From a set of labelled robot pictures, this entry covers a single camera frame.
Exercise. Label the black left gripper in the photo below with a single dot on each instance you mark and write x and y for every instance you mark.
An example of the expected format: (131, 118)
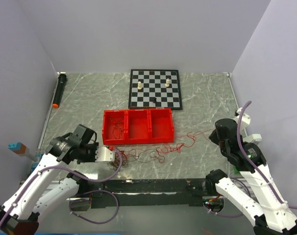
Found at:
(92, 158)

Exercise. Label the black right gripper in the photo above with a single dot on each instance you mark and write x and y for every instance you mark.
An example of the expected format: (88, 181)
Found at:
(212, 137)

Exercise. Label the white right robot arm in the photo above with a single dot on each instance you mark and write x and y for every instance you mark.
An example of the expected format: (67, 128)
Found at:
(268, 213)

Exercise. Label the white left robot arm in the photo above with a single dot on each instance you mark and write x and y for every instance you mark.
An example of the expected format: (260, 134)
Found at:
(21, 213)

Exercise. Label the red three-compartment plastic tray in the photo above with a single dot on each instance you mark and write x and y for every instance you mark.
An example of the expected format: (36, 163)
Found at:
(137, 126)

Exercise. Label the grey and blue toy block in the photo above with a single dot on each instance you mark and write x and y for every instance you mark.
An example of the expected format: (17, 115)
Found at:
(38, 154)

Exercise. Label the blue and brown toy block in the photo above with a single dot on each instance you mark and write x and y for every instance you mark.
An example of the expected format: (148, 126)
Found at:
(18, 148)

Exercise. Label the white chess piece right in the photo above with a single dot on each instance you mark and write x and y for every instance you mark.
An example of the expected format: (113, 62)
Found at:
(167, 82)

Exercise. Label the white chess piece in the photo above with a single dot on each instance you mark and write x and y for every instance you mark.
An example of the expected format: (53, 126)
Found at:
(139, 85)
(167, 82)

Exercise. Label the black marker with orange cap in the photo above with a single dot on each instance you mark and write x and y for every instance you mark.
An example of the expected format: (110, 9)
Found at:
(62, 80)

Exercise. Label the white chess piece left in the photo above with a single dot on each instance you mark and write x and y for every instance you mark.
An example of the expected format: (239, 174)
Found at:
(139, 85)

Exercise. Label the black and grey chessboard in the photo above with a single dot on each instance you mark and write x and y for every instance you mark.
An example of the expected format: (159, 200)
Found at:
(153, 85)

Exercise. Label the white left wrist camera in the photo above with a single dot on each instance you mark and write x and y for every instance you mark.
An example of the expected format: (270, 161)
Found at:
(104, 154)

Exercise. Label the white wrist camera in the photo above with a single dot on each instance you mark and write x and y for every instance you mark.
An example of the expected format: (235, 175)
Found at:
(104, 154)
(245, 120)

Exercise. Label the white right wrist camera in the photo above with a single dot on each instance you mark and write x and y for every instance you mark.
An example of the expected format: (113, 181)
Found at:
(245, 120)

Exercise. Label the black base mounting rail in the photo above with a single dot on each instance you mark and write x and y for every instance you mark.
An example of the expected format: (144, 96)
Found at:
(147, 192)

